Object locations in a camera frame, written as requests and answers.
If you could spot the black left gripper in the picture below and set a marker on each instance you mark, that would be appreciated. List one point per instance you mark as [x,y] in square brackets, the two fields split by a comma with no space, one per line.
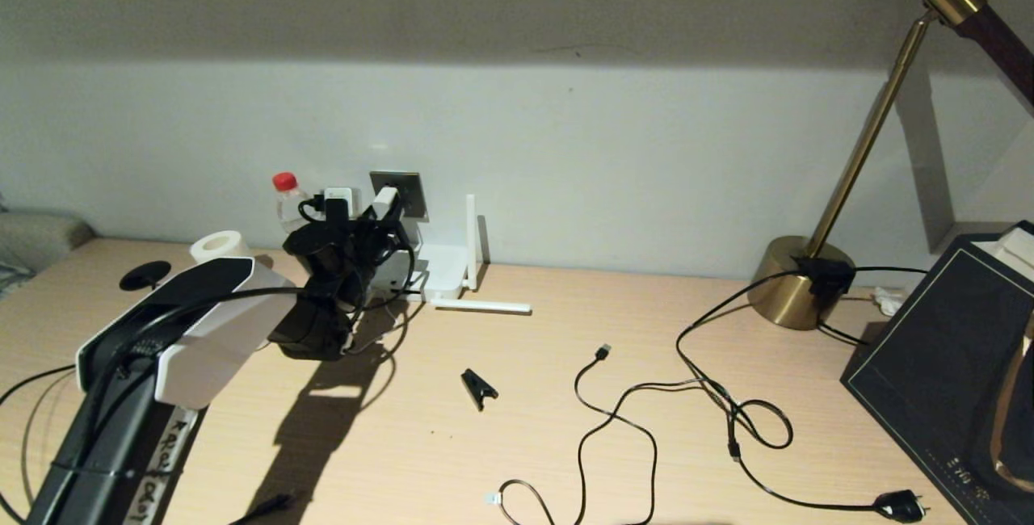
[362,260]

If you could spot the white power adapter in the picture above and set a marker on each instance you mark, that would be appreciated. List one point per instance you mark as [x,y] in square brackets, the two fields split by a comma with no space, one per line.
[386,202]

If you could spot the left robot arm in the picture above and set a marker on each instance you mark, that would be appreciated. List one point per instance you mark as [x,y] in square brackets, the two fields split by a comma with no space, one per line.
[218,331]

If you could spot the white router with antennas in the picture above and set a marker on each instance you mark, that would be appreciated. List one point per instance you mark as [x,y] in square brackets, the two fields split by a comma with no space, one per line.
[448,275]

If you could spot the clear bottle red cap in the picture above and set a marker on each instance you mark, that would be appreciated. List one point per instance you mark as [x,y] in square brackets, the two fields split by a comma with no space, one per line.
[284,181]

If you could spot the black clip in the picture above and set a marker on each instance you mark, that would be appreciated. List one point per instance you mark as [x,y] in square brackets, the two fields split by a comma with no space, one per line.
[477,384]

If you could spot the black desk grommet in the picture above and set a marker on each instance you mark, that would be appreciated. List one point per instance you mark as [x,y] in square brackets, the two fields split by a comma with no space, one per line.
[144,275]

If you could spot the grey cushion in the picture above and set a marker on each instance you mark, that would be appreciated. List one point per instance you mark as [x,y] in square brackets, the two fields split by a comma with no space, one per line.
[40,234]

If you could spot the brass desk lamp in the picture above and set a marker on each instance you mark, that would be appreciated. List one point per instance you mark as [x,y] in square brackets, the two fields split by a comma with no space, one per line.
[796,291]

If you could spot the black block on lamp base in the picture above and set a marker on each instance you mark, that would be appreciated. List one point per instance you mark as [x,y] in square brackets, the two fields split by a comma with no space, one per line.
[825,276]

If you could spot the grey wall socket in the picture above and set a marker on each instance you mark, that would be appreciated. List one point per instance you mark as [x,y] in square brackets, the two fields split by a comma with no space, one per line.
[412,188]

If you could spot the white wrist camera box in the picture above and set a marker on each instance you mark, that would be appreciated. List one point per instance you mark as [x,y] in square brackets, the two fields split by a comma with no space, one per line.
[347,195]

